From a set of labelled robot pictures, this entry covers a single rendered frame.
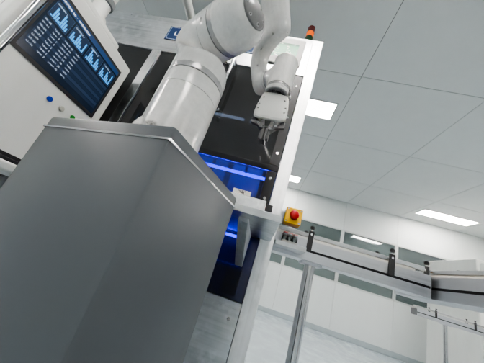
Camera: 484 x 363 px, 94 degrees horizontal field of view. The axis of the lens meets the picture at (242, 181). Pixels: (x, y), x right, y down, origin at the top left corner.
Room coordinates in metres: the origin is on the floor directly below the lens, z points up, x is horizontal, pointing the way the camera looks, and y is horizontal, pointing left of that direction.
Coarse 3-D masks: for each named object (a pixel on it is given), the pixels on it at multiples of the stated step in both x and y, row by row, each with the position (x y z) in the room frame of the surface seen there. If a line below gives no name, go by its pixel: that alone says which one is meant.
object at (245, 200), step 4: (232, 192) 0.62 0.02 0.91; (236, 196) 0.61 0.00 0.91; (240, 196) 0.61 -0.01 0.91; (244, 196) 0.61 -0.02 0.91; (236, 200) 0.61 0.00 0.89; (240, 200) 0.61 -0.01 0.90; (244, 200) 0.61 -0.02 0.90; (248, 200) 0.61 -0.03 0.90; (252, 200) 0.61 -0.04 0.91; (256, 200) 0.60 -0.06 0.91; (260, 200) 0.60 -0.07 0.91; (244, 204) 0.61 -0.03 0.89; (248, 204) 0.61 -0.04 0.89; (252, 204) 0.61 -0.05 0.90; (256, 204) 0.60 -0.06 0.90; (260, 204) 0.60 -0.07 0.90; (264, 204) 0.60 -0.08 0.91; (256, 208) 0.60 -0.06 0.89; (260, 208) 0.60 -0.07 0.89; (264, 208) 0.62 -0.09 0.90
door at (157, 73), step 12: (156, 60) 1.12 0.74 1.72; (168, 60) 1.11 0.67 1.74; (156, 72) 1.12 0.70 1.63; (144, 84) 1.12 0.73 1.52; (156, 84) 1.11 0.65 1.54; (144, 96) 1.12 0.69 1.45; (132, 108) 1.12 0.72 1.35; (144, 108) 1.11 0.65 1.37; (120, 120) 1.12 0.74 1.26; (132, 120) 1.11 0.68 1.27
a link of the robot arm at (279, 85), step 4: (268, 84) 0.57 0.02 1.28; (272, 84) 0.55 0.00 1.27; (276, 84) 0.55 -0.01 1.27; (280, 84) 0.55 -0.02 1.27; (284, 84) 0.55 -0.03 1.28; (268, 88) 0.57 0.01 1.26; (272, 88) 0.56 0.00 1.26; (276, 88) 0.56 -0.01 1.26; (280, 88) 0.55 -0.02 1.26; (284, 88) 0.55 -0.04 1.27; (288, 88) 0.56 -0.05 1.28; (284, 92) 0.56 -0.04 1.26; (288, 92) 0.57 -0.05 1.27; (288, 96) 0.58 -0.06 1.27
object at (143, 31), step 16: (112, 16) 1.19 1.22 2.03; (128, 16) 1.18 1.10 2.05; (144, 16) 1.16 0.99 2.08; (112, 32) 1.18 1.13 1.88; (128, 32) 1.16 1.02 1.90; (144, 32) 1.14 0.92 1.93; (160, 32) 1.13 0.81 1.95; (144, 48) 1.14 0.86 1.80; (160, 48) 1.12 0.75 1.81; (144, 64) 1.12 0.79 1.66; (240, 64) 1.03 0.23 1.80; (272, 64) 1.00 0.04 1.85; (304, 64) 0.97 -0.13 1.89; (144, 80) 1.13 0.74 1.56; (128, 96) 1.12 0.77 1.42; (240, 160) 1.00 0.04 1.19
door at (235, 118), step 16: (240, 80) 1.03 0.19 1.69; (224, 96) 1.04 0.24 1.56; (240, 96) 1.03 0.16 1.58; (256, 96) 1.01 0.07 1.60; (224, 112) 1.04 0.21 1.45; (240, 112) 1.02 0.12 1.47; (208, 128) 1.04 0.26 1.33; (224, 128) 1.03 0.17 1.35; (240, 128) 1.02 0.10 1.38; (256, 128) 1.00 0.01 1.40; (208, 144) 1.04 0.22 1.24; (224, 144) 1.02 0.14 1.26; (240, 144) 1.01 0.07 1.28; (256, 144) 1.00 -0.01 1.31; (272, 144) 0.99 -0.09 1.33; (256, 160) 0.99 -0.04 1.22
